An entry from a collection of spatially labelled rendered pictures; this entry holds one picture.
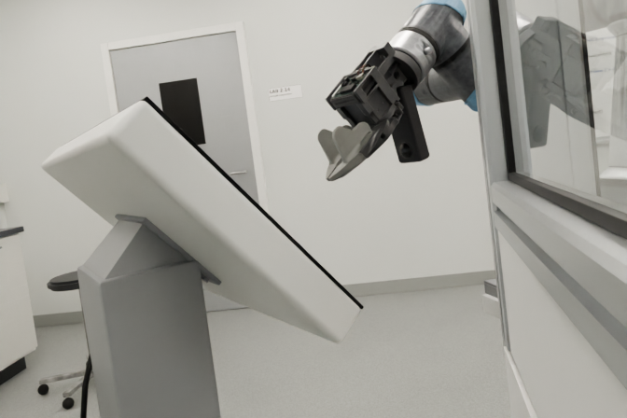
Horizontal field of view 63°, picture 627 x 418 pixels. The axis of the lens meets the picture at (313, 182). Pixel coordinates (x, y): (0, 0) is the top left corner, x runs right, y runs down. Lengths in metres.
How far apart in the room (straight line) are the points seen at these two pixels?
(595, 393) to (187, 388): 0.54
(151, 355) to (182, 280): 0.09
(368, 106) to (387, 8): 3.30
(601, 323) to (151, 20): 4.19
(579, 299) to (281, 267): 0.33
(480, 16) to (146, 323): 0.48
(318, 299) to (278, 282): 0.05
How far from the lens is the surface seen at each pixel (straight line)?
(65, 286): 3.03
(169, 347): 0.67
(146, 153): 0.45
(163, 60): 4.16
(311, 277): 0.52
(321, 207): 3.90
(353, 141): 0.70
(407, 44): 0.78
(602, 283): 0.19
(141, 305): 0.65
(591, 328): 0.21
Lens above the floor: 1.13
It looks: 3 degrees down
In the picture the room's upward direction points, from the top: 7 degrees counter-clockwise
